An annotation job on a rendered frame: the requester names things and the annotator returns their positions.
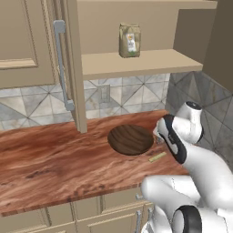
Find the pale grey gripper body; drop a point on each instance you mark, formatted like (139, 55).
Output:
(157, 135)

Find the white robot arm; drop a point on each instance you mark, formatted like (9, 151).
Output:
(206, 170)

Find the dark wooden bowl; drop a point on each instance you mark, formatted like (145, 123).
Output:
(130, 140)

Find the thin yellow stick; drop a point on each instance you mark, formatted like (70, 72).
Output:
(157, 157)

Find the small grey drawer knob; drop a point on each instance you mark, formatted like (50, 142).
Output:
(139, 197)

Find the beige drawer front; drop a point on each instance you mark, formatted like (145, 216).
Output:
(119, 198)

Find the beige base cupboard door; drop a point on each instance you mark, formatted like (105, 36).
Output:
(109, 223)

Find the beige open cupboard door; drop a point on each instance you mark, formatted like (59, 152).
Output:
(75, 60)

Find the beige tall side panel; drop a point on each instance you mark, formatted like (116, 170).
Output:
(220, 39)

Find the beige base cupboard run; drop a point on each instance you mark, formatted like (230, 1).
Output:
(36, 220)

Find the grey wall socket plate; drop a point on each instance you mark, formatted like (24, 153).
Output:
(103, 93)

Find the beige open wall shelf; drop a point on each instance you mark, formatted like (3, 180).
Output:
(136, 62)

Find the beige wall cupboard door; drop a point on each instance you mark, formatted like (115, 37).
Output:
(24, 42)

